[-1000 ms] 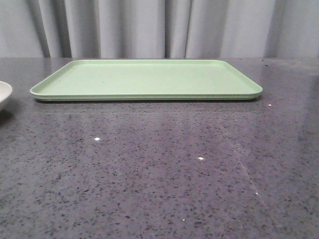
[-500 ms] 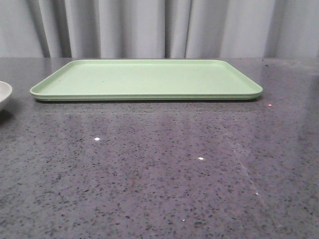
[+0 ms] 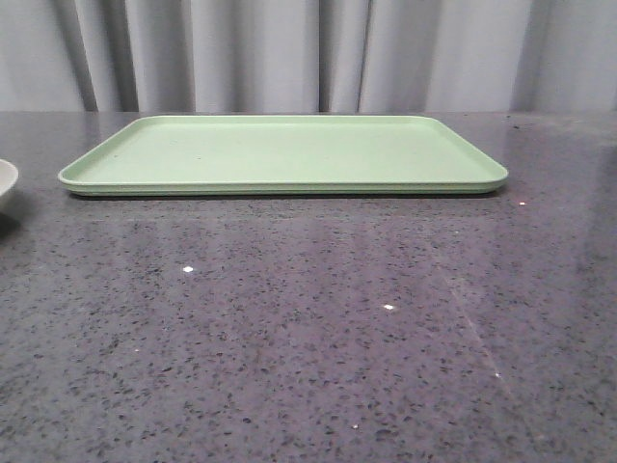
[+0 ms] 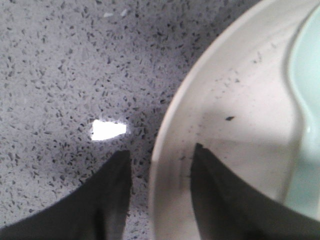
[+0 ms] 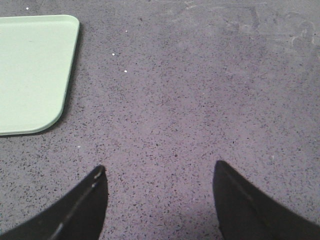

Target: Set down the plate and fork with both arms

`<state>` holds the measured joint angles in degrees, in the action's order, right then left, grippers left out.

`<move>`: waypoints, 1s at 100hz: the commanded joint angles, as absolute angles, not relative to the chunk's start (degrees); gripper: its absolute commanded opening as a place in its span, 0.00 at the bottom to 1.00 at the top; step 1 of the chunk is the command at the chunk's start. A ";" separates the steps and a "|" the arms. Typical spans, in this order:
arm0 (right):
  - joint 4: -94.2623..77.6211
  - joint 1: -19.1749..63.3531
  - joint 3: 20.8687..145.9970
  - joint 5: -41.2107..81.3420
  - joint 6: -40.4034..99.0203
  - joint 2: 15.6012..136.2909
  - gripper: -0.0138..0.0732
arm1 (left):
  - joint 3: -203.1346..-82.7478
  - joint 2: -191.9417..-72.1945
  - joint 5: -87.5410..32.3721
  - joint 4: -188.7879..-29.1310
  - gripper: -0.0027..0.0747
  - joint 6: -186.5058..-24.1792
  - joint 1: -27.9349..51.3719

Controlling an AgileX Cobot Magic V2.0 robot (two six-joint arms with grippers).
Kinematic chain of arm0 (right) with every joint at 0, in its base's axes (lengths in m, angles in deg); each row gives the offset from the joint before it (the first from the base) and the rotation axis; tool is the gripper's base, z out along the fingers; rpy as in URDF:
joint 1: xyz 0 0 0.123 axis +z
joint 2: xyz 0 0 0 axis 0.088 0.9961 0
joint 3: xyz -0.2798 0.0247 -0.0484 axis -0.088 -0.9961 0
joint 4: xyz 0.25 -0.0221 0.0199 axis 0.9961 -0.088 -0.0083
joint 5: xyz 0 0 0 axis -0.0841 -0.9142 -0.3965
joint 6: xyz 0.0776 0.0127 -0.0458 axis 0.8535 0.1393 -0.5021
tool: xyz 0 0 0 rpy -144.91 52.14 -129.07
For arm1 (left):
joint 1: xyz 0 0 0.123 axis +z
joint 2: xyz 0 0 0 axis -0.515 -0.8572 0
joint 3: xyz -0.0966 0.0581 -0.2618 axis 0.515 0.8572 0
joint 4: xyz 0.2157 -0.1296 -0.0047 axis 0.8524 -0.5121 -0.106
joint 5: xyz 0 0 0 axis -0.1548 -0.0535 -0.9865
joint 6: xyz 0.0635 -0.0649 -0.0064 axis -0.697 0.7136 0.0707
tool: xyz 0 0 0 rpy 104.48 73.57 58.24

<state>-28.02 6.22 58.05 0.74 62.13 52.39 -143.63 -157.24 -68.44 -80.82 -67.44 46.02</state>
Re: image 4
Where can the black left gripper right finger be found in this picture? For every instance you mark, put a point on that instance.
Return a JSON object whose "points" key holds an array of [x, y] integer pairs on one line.
{"points": [[228, 208]]}

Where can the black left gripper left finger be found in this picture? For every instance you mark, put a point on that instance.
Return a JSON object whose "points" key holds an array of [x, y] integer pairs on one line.
{"points": [[95, 211]]}

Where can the light blue plastic spoon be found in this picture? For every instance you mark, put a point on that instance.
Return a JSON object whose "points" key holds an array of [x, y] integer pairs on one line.
{"points": [[303, 194]]}

